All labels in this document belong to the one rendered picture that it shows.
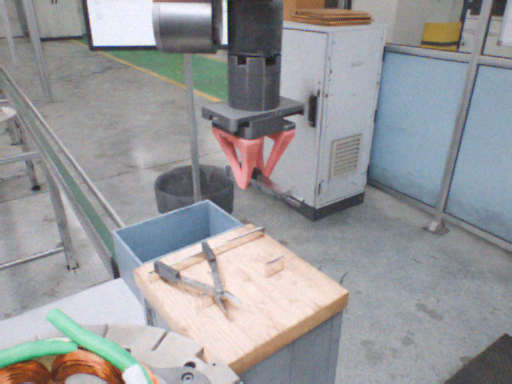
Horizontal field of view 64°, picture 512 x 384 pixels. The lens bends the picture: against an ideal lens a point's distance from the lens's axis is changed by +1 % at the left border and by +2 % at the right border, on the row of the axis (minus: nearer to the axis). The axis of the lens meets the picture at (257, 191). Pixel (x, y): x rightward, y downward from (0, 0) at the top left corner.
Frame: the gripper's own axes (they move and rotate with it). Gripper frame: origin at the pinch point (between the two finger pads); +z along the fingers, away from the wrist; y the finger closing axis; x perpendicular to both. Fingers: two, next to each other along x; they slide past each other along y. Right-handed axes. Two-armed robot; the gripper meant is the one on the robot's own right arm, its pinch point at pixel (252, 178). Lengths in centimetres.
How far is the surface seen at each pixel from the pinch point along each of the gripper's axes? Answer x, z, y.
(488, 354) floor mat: 0, 116, -126
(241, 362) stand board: 12.3, 12.5, 10.7
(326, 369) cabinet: 12.2, 23.8, -3.1
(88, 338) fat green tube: 10.1, 2.9, 23.3
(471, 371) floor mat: 0, 116, -112
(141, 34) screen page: -77, -8, -21
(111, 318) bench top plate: -32, 41, 11
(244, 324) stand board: 9.0, 11.8, 7.9
